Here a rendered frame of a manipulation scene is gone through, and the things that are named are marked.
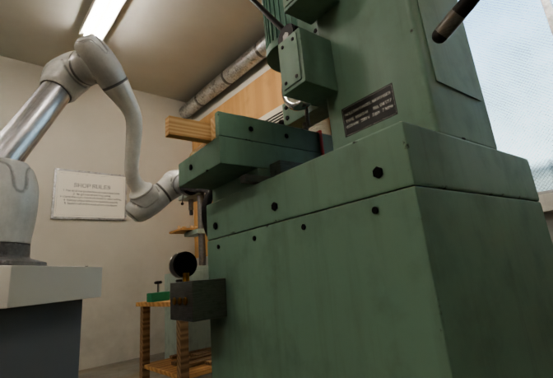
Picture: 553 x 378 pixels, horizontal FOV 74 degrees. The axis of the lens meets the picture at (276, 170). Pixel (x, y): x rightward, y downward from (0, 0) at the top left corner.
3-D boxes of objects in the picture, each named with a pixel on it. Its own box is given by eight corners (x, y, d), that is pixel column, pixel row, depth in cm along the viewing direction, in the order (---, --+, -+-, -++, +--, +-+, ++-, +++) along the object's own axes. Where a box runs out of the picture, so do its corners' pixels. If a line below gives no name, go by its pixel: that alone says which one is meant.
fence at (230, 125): (391, 167, 111) (388, 150, 113) (395, 165, 110) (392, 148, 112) (215, 137, 75) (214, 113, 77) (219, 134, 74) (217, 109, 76)
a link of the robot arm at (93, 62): (135, 72, 138) (109, 81, 144) (107, 25, 129) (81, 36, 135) (113, 86, 128) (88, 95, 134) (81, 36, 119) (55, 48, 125)
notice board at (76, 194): (125, 221, 357) (127, 175, 370) (126, 220, 356) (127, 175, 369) (50, 218, 316) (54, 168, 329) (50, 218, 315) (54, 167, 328)
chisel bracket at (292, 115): (303, 136, 103) (300, 109, 106) (339, 118, 93) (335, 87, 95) (283, 132, 99) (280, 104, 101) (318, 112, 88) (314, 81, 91)
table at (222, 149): (327, 205, 132) (325, 189, 133) (399, 185, 109) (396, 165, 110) (163, 196, 95) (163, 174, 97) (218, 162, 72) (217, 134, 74)
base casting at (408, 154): (333, 238, 116) (330, 210, 118) (541, 201, 72) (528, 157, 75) (205, 240, 89) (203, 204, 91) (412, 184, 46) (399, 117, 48)
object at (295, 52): (314, 105, 79) (309, 57, 82) (338, 91, 74) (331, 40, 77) (281, 95, 73) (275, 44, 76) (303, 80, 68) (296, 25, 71)
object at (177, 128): (348, 165, 106) (346, 152, 107) (354, 164, 104) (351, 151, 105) (164, 137, 73) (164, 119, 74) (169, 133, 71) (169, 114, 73)
